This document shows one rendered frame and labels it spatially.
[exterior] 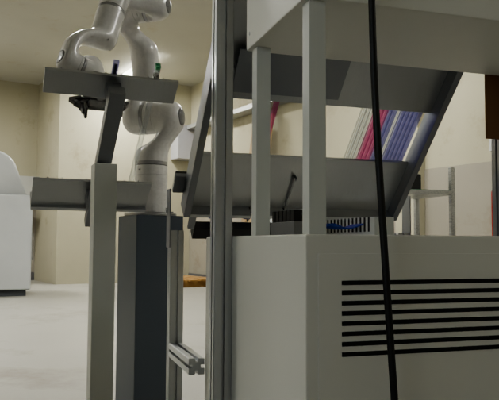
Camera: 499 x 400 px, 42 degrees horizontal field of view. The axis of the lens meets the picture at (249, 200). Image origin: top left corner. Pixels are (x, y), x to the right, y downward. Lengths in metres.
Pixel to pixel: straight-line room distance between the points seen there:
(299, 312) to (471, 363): 0.31
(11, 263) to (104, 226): 5.91
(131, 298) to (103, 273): 0.59
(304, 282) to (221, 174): 0.45
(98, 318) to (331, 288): 0.87
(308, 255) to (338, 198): 1.05
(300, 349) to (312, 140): 0.33
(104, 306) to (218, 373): 0.46
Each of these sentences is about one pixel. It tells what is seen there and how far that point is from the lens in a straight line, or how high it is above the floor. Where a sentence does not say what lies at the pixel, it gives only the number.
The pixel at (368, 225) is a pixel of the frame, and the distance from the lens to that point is 1.50.
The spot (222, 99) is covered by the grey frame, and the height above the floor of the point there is 0.92.
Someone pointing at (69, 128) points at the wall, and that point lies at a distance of 9.80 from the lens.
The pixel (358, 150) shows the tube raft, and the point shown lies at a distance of 1.99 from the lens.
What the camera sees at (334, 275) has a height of 0.55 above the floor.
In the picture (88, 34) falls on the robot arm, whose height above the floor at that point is 1.23.
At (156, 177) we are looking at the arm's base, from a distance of 2.38.
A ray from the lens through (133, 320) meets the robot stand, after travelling 2.34.
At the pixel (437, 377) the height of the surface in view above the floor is 0.39.
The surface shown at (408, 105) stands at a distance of 1.95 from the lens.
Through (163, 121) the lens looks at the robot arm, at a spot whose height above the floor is 1.04.
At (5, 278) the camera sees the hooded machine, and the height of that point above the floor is 0.20.
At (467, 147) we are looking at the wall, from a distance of 6.08.
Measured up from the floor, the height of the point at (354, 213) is 0.70.
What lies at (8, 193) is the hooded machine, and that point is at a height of 1.13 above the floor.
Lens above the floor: 0.61
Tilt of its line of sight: 4 degrees up
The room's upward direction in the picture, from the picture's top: straight up
